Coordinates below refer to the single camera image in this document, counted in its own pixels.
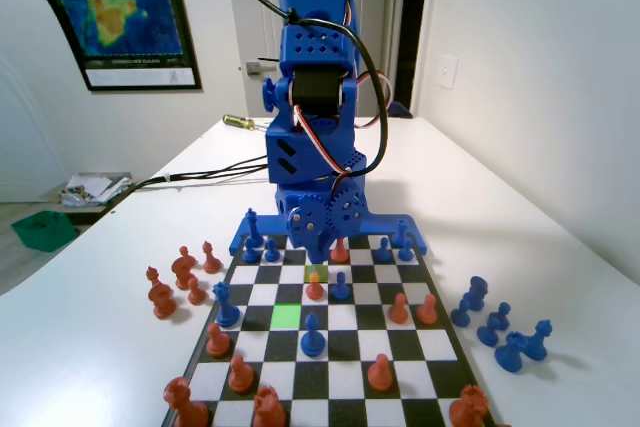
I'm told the black camera cable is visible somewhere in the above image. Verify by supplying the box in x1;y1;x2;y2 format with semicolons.
228;0;392;174

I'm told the orange knight chess piece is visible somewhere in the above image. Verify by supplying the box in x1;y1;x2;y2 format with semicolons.
170;255;198;291
149;282;178;321

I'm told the blue king chess piece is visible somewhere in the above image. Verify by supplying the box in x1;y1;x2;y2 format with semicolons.
245;207;265;249

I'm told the black table cable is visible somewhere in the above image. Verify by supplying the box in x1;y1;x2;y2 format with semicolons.
164;165;271;184
132;155;270;189

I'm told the dark blue chair back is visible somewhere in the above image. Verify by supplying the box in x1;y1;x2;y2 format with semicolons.
387;100;415;120

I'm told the orange rook chess piece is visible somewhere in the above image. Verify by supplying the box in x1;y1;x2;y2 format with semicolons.
447;383;492;427
251;384;289;427

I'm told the blue queen chess piece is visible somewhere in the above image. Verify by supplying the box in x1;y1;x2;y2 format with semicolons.
211;281;243;330

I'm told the red white servo wire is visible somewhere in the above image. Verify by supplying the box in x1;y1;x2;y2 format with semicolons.
344;69;395;131
293;104;351;181

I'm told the green bin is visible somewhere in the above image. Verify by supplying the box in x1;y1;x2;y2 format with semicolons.
10;210;80;253

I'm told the white light switch plate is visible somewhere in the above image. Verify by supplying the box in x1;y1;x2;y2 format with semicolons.
433;54;460;92

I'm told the white arched panel black trim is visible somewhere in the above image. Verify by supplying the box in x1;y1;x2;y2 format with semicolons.
0;0;89;206

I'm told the yellow handled screwdriver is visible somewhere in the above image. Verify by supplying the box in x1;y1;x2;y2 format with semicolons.
222;114;271;134

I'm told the white door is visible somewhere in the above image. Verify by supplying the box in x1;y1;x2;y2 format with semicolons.
225;0;401;119

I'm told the pile of papers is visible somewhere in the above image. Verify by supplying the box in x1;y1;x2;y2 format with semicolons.
58;172;134;208

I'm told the blue pawn board centre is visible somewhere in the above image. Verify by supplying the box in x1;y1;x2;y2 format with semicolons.
300;311;328;358

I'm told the black white chessboard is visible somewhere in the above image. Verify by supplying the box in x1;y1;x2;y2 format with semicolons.
162;233;501;427

